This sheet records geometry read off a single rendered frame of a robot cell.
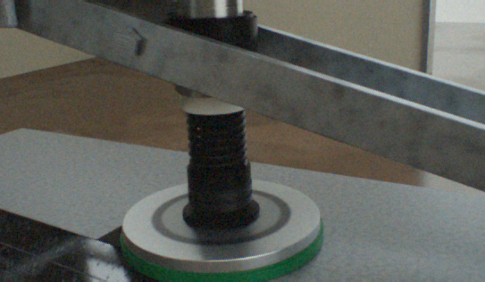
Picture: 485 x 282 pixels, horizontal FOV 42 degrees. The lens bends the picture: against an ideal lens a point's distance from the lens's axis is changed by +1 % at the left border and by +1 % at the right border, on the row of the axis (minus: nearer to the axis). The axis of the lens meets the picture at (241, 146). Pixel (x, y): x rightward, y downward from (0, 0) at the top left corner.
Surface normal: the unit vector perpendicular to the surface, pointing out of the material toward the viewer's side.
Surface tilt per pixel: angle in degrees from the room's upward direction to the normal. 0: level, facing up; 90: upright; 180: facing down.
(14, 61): 90
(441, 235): 0
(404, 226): 0
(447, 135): 90
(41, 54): 90
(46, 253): 45
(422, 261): 0
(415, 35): 90
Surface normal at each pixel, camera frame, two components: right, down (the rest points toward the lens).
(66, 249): -0.43, -0.48
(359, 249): -0.04, -0.95
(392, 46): -0.54, 0.28
